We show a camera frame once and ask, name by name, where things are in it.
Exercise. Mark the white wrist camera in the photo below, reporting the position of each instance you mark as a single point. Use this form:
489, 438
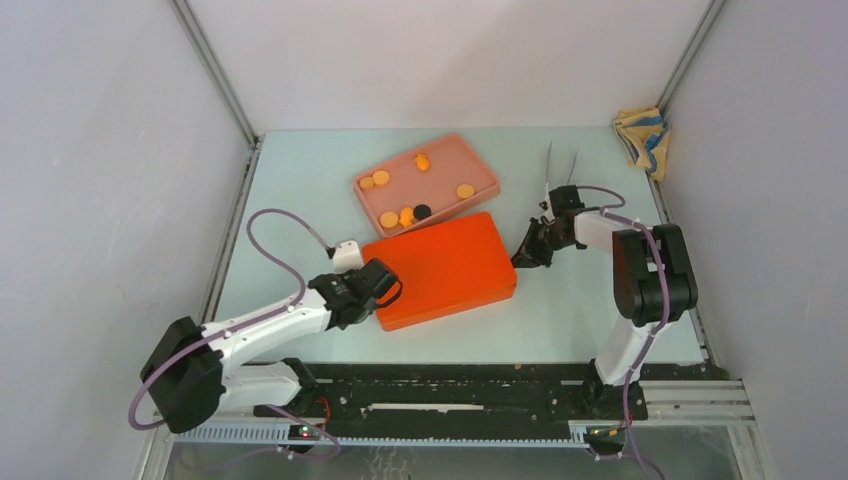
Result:
346, 256

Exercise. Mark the yellow blue cloth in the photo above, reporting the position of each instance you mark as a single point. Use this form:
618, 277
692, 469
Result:
645, 137

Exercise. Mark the pink cookie tray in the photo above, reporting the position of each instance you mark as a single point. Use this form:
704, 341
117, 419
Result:
453, 162

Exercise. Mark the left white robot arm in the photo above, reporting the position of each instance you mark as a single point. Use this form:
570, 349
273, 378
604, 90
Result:
198, 371

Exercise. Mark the metal tongs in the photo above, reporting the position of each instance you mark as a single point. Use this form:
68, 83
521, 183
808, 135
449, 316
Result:
558, 171

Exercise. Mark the black sandwich cookie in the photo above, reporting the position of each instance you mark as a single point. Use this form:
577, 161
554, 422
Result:
421, 212

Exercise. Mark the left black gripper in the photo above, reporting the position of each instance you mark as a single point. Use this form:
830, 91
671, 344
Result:
344, 276

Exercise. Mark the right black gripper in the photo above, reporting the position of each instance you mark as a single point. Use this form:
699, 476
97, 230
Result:
535, 245

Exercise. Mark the orange cookie box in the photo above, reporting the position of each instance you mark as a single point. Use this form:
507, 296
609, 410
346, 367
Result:
422, 303

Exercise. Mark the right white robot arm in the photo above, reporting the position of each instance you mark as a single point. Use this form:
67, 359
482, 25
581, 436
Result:
653, 279

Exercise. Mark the orange box lid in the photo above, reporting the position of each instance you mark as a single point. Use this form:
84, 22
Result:
465, 250

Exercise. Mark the orange fish cookie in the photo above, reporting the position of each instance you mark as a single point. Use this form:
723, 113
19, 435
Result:
406, 217
422, 162

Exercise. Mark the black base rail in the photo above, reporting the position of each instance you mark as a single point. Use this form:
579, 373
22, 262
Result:
461, 402

